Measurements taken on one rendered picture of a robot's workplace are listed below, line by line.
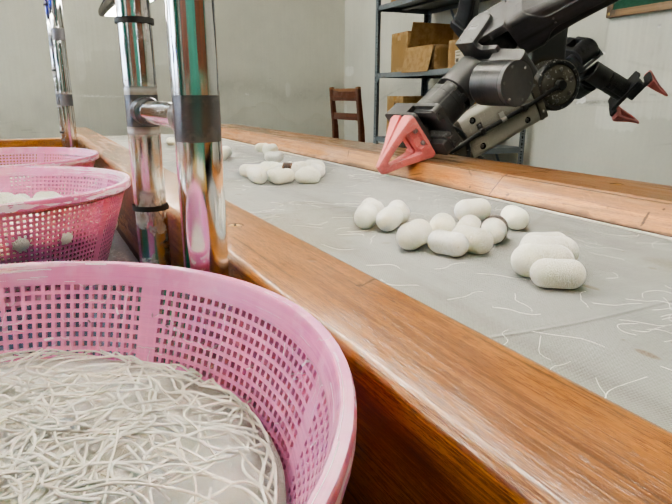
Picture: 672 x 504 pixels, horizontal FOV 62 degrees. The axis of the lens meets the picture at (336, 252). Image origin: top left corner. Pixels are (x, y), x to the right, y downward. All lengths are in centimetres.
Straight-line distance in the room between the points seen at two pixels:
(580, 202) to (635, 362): 33
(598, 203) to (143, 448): 46
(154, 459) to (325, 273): 12
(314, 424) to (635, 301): 22
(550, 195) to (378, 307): 40
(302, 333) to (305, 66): 544
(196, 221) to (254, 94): 519
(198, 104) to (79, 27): 504
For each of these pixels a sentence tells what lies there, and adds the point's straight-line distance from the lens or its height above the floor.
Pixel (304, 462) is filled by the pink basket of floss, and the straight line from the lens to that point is 19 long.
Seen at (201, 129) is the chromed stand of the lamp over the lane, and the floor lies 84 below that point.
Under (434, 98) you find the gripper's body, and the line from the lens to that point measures 79.
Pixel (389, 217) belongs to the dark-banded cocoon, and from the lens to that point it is 47.
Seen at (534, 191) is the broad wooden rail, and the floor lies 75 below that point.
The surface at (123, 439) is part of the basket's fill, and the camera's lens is 22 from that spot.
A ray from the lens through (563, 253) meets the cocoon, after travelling 37.
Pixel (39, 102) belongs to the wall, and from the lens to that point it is 530.
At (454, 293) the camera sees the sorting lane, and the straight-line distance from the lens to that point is 34.
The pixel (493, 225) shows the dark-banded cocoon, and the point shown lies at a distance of 44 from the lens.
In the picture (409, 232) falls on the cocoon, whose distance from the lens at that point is 41.
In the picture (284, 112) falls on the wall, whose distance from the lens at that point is 555.
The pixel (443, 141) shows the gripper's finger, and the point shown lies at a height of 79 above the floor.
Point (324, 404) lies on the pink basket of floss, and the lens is 18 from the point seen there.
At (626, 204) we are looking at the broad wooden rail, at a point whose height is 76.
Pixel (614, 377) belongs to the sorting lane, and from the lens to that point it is 26.
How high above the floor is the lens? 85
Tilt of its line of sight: 16 degrees down
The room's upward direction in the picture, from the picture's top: straight up
